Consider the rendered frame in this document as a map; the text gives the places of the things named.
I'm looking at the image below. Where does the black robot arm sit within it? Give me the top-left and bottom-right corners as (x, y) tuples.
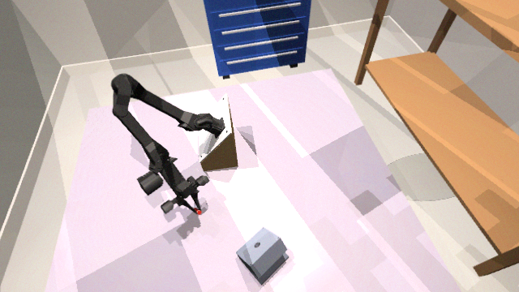
(111, 73), (225, 199)

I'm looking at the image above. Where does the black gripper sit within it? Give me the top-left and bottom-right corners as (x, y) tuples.
(160, 174), (210, 214)

